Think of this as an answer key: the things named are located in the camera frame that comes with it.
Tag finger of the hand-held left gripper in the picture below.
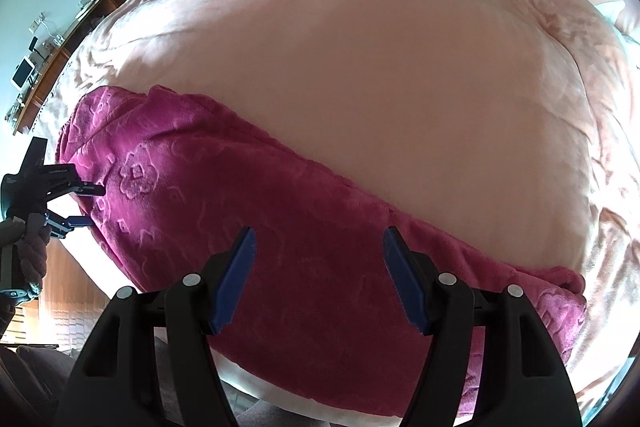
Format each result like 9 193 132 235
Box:
42 164 107 198
45 212 93 240

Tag person's left hand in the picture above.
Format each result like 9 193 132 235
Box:
20 213 52 299

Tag magenta fleece pants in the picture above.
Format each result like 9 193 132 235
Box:
56 84 587 427

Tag pink blanket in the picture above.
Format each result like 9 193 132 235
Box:
37 0 640 418

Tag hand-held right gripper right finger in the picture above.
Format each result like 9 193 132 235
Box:
382 227 583 427

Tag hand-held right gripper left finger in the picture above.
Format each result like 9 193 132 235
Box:
62 227 258 427

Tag white tablet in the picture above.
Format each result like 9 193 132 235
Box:
12 57 37 90

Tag wooden desk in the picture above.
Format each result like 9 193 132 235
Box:
10 0 157 136

